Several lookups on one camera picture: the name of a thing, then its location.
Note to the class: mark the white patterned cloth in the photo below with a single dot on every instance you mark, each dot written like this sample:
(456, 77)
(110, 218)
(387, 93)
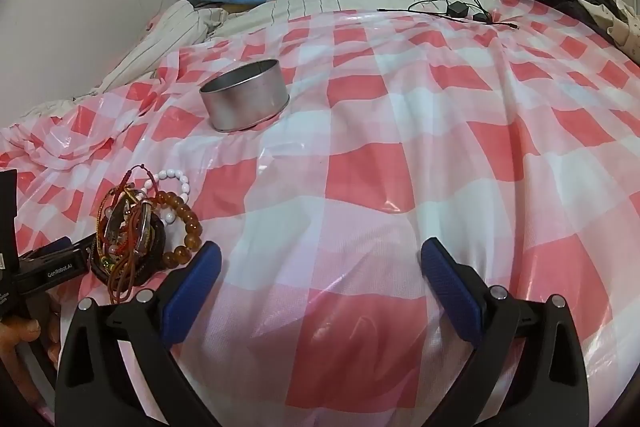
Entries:
(617, 19)

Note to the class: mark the black bangle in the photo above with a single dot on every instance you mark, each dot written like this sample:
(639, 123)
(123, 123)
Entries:
(157, 247)

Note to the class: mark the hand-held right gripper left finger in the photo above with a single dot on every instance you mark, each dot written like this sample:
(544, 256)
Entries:
(192, 292)

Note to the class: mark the round metal tin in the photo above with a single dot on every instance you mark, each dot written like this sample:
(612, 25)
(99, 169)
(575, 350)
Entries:
(240, 107)

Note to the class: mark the person's left hand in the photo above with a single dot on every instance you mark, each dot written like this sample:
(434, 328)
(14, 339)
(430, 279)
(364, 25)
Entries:
(20, 332)

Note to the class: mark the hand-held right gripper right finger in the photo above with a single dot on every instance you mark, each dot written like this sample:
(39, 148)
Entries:
(450, 292)

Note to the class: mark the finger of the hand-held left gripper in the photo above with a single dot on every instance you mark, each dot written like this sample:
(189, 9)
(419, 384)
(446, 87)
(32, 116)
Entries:
(55, 272)
(47, 249)

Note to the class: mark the silver bangle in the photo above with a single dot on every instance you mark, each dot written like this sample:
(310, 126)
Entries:
(144, 227)

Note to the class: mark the pink checked plastic sheet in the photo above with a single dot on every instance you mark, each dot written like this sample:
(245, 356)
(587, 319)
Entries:
(375, 187)

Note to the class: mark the black power adapter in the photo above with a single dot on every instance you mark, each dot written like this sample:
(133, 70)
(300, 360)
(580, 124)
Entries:
(457, 10)

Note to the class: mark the small black plug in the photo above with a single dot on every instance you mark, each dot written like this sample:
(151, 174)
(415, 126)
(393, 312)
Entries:
(481, 17)

